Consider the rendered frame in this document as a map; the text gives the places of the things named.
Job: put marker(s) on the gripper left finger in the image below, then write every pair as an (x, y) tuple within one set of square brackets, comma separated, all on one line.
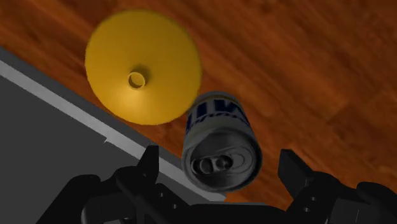
[(130, 192)]

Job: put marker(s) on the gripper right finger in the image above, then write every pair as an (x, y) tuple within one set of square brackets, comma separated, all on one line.
[(322, 192)]

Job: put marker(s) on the silver drink can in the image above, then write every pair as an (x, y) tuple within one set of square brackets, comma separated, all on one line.
[(220, 145)]

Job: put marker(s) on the yellow funnel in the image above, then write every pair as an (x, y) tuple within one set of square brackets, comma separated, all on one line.
[(143, 67)]

